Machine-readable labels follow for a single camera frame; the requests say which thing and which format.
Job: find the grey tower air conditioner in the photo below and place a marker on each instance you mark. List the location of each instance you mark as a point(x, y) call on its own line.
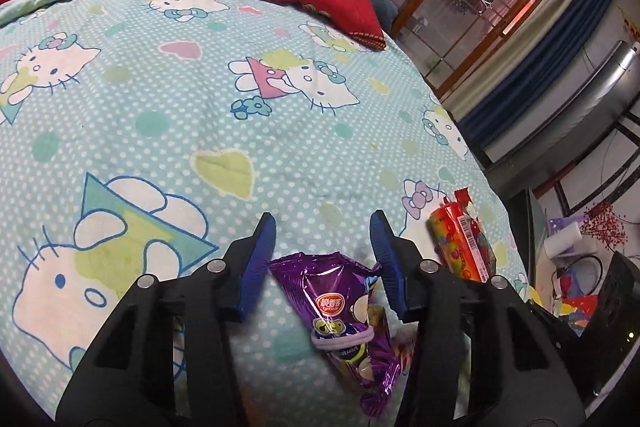
point(600, 92)

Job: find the blue curtain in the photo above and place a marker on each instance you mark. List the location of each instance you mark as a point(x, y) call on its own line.
point(550, 72)

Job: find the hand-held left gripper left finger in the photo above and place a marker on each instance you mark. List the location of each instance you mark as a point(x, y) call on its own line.
point(260, 257)

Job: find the red berry branches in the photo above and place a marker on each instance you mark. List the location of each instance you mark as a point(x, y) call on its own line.
point(607, 227)

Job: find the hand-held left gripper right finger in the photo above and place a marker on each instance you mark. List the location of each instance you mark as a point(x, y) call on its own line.
point(385, 257)

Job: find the cat print blanket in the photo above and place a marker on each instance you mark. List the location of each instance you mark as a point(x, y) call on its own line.
point(175, 132)

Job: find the grey cabinet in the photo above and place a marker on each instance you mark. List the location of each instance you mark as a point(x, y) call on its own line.
point(530, 227)

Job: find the blue plush throw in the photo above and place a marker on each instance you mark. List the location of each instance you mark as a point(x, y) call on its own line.
point(382, 7)

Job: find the purple snack packet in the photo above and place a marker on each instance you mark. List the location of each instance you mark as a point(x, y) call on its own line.
point(340, 302)

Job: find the colourful portrait painting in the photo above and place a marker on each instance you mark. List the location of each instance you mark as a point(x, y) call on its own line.
point(577, 312)

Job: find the red candy packet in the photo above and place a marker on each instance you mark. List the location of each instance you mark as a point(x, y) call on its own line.
point(450, 237)

